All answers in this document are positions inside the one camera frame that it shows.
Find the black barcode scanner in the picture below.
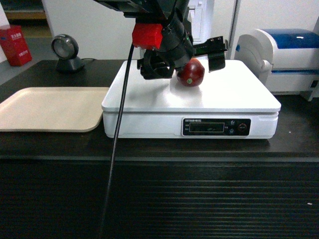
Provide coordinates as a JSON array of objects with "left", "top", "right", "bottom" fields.
[{"left": 51, "top": 34, "right": 84, "bottom": 73}]

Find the black cable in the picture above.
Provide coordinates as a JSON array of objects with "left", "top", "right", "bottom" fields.
[{"left": 99, "top": 43, "right": 135, "bottom": 239}]

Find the white blue label printer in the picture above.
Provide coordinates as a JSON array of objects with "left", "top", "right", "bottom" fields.
[{"left": 234, "top": 28, "right": 319, "bottom": 101}]

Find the dark red mango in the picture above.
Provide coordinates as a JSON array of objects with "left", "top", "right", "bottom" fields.
[{"left": 176, "top": 58, "right": 205, "bottom": 87}]

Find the red wrist camera mount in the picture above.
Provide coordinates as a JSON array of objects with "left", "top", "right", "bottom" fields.
[{"left": 132, "top": 23, "right": 163, "bottom": 50}]

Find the black checkout counter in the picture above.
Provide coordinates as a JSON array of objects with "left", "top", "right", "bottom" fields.
[{"left": 0, "top": 60, "right": 319, "bottom": 239}]

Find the white checkout scale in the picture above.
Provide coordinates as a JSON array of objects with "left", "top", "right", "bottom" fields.
[{"left": 102, "top": 60, "right": 281, "bottom": 139}]

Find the white receipt printer terminal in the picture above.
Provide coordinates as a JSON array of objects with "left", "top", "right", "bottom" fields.
[{"left": 188, "top": 0, "right": 214, "bottom": 45}]

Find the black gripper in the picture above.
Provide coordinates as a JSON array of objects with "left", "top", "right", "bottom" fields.
[{"left": 137, "top": 19, "right": 228, "bottom": 80}]

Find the beige plastic tray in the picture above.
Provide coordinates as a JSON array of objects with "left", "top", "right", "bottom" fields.
[{"left": 0, "top": 87, "right": 108, "bottom": 132}]

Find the red box on floor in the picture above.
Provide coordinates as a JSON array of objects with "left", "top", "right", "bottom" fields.
[{"left": 0, "top": 25, "right": 32, "bottom": 66}]

